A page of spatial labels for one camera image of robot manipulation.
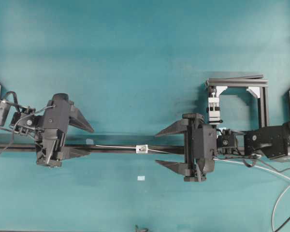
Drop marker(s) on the white corner bracket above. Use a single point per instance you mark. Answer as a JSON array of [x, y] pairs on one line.
[[254, 91], [220, 89]]

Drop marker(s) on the black square profile frame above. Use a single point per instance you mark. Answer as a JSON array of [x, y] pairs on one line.
[[244, 82]]

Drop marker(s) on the clear tape piece on rail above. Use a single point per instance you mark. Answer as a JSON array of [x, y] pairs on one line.
[[89, 142]]

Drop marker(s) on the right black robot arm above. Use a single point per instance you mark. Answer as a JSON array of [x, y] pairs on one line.
[[271, 141]]

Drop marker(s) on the silver metal fitting on rail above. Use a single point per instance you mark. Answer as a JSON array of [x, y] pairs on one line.
[[141, 149]]

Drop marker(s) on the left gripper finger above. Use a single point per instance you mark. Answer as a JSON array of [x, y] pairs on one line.
[[76, 119], [69, 153]]

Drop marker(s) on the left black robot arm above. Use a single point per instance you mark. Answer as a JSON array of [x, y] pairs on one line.
[[18, 119]]

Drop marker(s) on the white tape label on table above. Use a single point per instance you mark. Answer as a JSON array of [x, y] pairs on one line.
[[141, 178]]

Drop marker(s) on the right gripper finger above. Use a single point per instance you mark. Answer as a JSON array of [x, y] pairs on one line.
[[177, 127], [177, 167]]

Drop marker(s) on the long black aluminium rail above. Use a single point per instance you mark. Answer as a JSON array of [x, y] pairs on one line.
[[164, 149]]

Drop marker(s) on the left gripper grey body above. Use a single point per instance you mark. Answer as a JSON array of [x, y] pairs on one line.
[[54, 124]]

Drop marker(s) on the white corner bracket upper right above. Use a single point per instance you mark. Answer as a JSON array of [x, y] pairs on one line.
[[254, 91]]

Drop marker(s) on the white corner bracket upper left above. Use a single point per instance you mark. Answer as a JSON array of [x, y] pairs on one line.
[[220, 89]]

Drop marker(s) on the white wire clamp holder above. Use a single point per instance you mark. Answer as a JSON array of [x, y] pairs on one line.
[[213, 111]]

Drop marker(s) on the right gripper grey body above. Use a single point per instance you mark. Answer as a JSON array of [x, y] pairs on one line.
[[200, 148]]

